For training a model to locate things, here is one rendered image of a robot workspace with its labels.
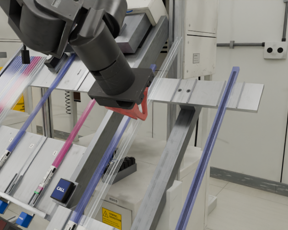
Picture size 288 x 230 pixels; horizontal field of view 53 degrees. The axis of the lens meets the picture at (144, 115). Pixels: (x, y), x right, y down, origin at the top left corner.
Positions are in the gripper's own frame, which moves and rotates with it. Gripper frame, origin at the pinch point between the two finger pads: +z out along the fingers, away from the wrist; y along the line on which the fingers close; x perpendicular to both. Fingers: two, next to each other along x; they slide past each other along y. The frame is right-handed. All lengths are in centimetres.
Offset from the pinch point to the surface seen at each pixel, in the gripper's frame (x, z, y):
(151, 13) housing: -45, 11, 22
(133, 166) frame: -11, 57, 35
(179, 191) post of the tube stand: 5.2, 21.7, -3.3
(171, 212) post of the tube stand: 10.4, 21.3, -3.3
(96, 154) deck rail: 2.6, 18.4, 21.1
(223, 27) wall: -161, 111, 48
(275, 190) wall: -73, 201, -2
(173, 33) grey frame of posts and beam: -47, 20, 18
